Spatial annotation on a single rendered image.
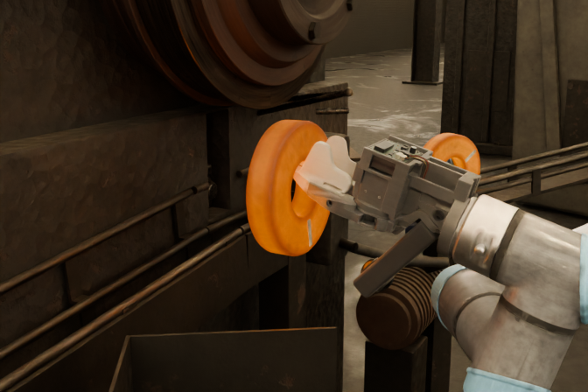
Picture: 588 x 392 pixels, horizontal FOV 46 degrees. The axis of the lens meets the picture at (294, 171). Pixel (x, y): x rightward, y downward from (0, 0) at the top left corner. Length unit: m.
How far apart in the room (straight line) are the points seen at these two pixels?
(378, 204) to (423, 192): 0.05
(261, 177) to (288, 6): 0.26
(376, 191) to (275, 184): 0.11
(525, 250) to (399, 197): 0.13
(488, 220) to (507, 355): 0.13
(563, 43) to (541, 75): 0.19
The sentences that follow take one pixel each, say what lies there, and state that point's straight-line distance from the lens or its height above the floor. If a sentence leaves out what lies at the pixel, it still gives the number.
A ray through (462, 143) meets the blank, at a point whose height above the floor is 0.76.
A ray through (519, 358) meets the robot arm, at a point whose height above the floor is 0.71.
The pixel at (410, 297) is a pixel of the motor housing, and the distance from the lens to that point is 1.29.
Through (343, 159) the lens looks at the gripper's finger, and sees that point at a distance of 0.78.
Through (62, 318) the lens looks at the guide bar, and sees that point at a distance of 0.86.
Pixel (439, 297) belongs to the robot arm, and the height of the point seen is 0.70.
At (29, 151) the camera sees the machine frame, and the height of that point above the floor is 0.87.
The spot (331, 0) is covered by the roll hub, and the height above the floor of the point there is 1.04.
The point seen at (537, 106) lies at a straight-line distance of 3.71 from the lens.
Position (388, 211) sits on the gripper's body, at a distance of 0.71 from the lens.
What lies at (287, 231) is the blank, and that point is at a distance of 0.76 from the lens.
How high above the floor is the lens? 1.02
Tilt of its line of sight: 13 degrees down
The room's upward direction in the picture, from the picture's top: straight up
